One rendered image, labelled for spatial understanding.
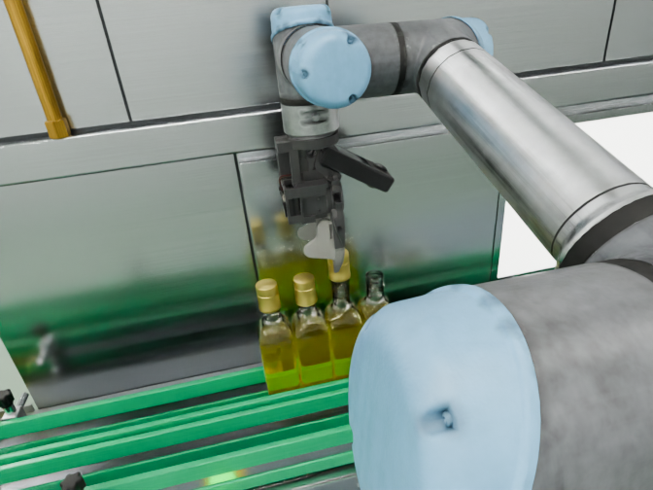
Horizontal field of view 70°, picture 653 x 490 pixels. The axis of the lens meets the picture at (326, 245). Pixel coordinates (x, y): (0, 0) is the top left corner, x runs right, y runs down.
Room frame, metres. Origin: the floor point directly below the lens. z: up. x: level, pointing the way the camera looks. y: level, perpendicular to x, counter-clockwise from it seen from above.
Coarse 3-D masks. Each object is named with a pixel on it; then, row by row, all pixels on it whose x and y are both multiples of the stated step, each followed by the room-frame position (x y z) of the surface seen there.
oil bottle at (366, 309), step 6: (360, 300) 0.65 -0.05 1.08; (366, 300) 0.64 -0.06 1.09; (384, 300) 0.63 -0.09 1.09; (360, 306) 0.64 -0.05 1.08; (366, 306) 0.63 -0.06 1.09; (372, 306) 0.62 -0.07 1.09; (378, 306) 0.62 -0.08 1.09; (360, 312) 0.64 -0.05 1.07; (366, 312) 0.62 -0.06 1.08; (372, 312) 0.62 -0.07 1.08; (366, 318) 0.61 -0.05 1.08
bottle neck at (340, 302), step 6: (336, 282) 0.64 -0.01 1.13; (342, 282) 0.64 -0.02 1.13; (348, 282) 0.63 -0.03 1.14; (336, 288) 0.62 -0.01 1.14; (342, 288) 0.62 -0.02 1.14; (348, 288) 0.63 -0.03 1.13; (336, 294) 0.62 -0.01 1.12; (342, 294) 0.62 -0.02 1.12; (348, 294) 0.62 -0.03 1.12; (336, 300) 0.62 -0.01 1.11; (342, 300) 0.62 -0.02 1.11; (348, 300) 0.62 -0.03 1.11; (336, 306) 0.62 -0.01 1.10; (342, 306) 0.62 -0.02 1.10; (348, 306) 0.62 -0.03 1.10
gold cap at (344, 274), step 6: (348, 252) 0.63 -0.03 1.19; (348, 258) 0.63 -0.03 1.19; (330, 264) 0.62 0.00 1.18; (342, 264) 0.62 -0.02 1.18; (348, 264) 0.62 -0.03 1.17; (330, 270) 0.62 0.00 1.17; (342, 270) 0.62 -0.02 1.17; (348, 270) 0.62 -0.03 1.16; (330, 276) 0.62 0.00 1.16; (336, 276) 0.62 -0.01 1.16; (342, 276) 0.62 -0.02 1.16; (348, 276) 0.62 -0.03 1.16
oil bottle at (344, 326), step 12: (336, 312) 0.62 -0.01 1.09; (348, 312) 0.61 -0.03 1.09; (336, 324) 0.60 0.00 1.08; (348, 324) 0.61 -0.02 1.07; (360, 324) 0.61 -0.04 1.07; (336, 336) 0.60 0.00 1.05; (348, 336) 0.60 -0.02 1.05; (336, 348) 0.60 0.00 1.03; (348, 348) 0.60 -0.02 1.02; (336, 360) 0.60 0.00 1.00; (348, 360) 0.60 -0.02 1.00; (336, 372) 0.60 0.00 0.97; (348, 372) 0.60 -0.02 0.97
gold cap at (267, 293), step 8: (264, 280) 0.62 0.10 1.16; (272, 280) 0.62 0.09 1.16; (256, 288) 0.60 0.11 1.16; (264, 288) 0.60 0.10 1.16; (272, 288) 0.60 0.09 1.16; (264, 296) 0.59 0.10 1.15; (272, 296) 0.60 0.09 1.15; (264, 304) 0.59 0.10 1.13; (272, 304) 0.59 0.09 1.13; (280, 304) 0.61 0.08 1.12; (264, 312) 0.59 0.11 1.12; (272, 312) 0.59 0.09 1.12
